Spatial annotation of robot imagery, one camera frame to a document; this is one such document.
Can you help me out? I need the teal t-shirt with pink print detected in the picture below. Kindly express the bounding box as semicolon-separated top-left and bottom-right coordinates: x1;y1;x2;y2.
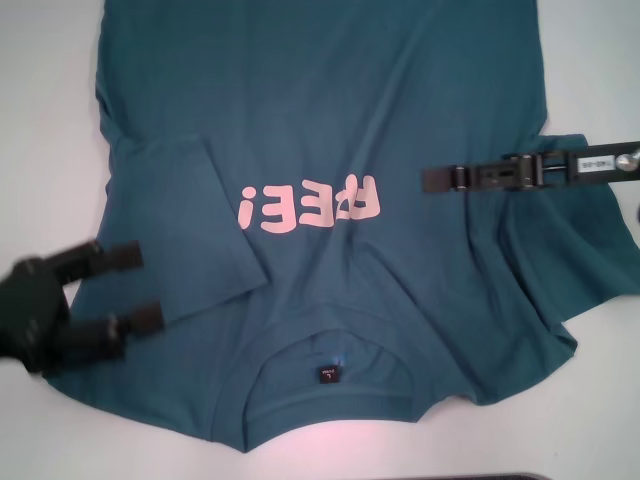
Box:
42;0;640;441

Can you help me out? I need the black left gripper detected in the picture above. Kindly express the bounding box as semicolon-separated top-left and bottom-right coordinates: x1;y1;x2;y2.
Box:
0;239;166;376

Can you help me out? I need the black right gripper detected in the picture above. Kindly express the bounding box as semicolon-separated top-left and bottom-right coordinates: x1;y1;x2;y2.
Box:
421;142;640;194

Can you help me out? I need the right gripper cable with connector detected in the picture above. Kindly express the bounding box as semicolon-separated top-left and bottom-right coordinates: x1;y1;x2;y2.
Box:
615;148;640;175

